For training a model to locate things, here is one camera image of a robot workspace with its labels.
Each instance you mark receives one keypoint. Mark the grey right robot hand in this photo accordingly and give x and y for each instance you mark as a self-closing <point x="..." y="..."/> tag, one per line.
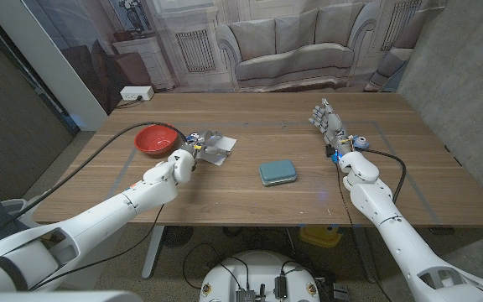
<point x="331" y="125"/>

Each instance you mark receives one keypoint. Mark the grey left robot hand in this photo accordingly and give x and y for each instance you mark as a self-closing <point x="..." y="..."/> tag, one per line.
<point x="209" y="142"/>

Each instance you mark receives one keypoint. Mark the white paper towel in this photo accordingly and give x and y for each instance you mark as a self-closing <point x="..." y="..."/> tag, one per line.
<point x="227" y="143"/>

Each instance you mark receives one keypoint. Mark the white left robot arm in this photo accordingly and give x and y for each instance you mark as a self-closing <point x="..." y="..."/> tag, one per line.
<point x="99" y="214"/>

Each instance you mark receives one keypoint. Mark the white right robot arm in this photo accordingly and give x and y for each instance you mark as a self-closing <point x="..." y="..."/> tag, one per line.
<point x="396" y="230"/>

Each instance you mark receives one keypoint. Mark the red bowl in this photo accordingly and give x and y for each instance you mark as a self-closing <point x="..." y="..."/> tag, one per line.
<point x="155" y="138"/>

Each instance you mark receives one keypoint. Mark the teal soap box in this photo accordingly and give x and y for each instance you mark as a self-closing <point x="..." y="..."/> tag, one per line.
<point x="278" y="172"/>

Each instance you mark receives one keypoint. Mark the white power strip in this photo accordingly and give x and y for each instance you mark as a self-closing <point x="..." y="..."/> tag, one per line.
<point x="136" y="92"/>

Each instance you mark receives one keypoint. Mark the printed living room backdrop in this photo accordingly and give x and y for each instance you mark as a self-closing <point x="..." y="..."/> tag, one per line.
<point x="292" y="42"/>

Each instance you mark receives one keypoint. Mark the black round floor fan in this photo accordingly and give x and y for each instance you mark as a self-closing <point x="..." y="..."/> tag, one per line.
<point x="177" y="235"/>

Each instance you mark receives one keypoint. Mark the yellow object under table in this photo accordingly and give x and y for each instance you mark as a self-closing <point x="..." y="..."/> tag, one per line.
<point x="320" y="237"/>

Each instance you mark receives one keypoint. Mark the white table leg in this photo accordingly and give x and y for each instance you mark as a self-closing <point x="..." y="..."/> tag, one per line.
<point x="152" y="256"/>

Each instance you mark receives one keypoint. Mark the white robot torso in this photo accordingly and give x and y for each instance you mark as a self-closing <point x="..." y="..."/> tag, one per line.
<point x="258" y="268"/>

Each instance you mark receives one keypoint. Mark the grey table leg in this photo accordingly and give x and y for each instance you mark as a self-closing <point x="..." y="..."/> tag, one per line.
<point x="367" y="260"/>

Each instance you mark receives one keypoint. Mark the white upright panel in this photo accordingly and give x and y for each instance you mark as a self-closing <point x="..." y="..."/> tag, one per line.
<point x="48" y="63"/>

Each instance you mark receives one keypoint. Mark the white plastic chair base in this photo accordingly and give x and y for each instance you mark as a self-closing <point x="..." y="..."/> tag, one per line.
<point x="15" y="206"/>

